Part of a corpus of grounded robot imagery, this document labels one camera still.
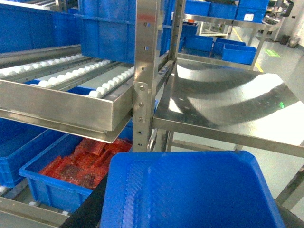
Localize steel roller shelf rack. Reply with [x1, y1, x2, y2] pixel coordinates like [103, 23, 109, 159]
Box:
[0, 0, 172, 228]

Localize blue bin upper shelf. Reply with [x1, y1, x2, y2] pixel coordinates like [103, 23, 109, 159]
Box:
[74, 0, 171, 65]

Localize blue bin with red bags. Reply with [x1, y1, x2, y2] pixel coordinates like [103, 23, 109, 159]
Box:
[19, 127, 132, 213]

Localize blue bin lower left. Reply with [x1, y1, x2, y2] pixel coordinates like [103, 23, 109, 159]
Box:
[0, 119, 64, 188]

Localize red bubble wrap bags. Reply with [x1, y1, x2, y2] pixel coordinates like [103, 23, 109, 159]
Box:
[39, 138, 132, 190]

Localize stainless steel table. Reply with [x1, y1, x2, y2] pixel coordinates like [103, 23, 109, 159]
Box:
[153, 58, 304, 157]

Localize blue tray under wrist camera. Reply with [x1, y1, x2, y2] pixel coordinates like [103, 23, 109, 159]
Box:
[100, 151, 285, 228]

